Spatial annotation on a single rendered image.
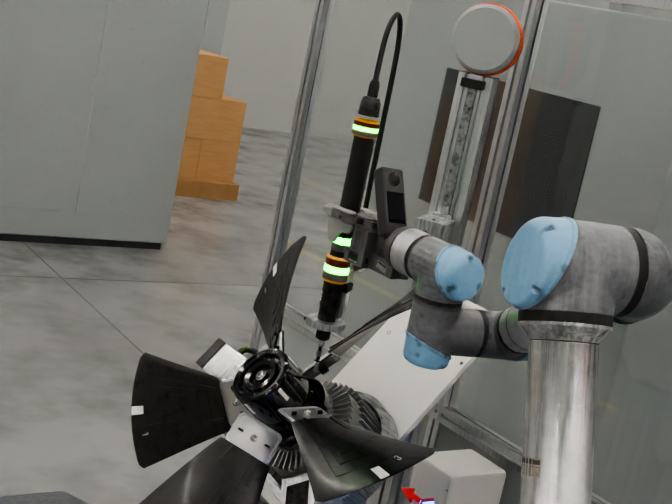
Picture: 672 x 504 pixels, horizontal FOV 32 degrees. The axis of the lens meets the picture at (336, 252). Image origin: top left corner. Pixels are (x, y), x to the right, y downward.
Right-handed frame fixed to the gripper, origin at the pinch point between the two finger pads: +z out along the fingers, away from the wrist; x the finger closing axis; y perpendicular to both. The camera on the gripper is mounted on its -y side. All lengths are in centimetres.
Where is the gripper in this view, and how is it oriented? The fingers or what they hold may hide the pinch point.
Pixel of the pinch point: (339, 205)
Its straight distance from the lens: 199.9
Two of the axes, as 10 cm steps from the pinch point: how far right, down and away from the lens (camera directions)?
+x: 8.1, 0.4, 5.8
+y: -2.0, 9.6, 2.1
